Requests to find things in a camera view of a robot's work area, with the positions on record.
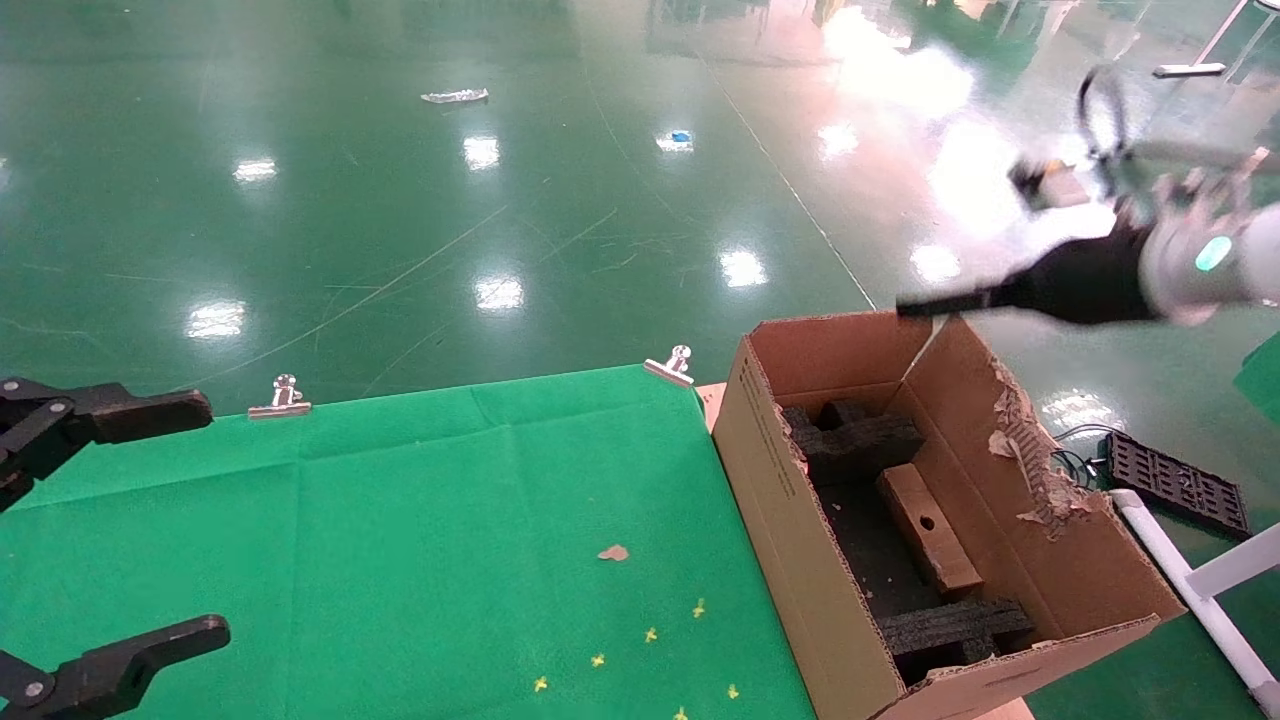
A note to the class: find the white pipe table frame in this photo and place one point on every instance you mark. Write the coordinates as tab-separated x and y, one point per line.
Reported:
1197	598

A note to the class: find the small cardboard scrap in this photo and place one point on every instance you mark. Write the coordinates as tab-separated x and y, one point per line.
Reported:
613	552

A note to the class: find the white stand foot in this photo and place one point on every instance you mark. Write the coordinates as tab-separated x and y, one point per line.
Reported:
1190	70

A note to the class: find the small brown cardboard box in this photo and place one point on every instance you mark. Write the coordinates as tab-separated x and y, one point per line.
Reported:
930	530

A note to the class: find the green table cloth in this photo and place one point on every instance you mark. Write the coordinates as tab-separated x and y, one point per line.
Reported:
400	550

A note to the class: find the black foam carton liner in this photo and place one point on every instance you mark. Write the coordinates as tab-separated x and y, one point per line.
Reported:
870	540

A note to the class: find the large open cardboard carton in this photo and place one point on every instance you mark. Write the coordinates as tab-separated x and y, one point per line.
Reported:
770	560

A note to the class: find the silver metal binder clip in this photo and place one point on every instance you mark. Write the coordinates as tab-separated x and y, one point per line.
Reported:
672	368
280	400

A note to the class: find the green cloth covered table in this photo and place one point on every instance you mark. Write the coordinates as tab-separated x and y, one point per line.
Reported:
1262	380

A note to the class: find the black perforated plastic panel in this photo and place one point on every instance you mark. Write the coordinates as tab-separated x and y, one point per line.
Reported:
1180	485

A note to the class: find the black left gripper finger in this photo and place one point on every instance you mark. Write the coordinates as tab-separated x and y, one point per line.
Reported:
130	410
120	670

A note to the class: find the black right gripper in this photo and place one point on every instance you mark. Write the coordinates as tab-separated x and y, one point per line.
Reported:
1090	280

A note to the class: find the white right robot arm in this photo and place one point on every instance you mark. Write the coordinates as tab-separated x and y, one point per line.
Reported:
1230	260

